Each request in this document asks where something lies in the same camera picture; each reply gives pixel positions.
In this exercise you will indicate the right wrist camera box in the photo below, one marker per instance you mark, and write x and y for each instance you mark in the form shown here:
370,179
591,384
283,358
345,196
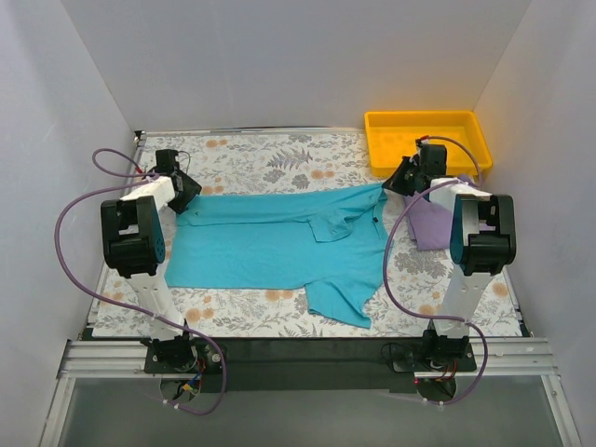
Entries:
422,146

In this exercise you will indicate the aluminium table frame rail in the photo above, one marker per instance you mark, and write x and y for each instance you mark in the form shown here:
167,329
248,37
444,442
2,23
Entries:
103,396

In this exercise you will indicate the folded purple t shirt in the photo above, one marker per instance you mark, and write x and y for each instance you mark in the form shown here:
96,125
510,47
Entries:
430,222

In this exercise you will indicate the yellow plastic tray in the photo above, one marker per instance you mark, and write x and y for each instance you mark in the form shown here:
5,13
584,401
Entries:
391,135

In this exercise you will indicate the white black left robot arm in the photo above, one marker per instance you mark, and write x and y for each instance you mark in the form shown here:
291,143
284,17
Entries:
134,245

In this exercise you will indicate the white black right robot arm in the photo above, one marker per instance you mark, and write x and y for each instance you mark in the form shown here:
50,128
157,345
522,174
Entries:
482,242

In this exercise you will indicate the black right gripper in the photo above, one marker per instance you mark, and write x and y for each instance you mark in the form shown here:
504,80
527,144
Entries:
402,177

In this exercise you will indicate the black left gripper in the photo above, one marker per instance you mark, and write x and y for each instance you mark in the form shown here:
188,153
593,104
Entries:
187,192

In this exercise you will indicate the teal t shirt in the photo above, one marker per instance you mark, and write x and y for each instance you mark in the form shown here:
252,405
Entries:
330,243

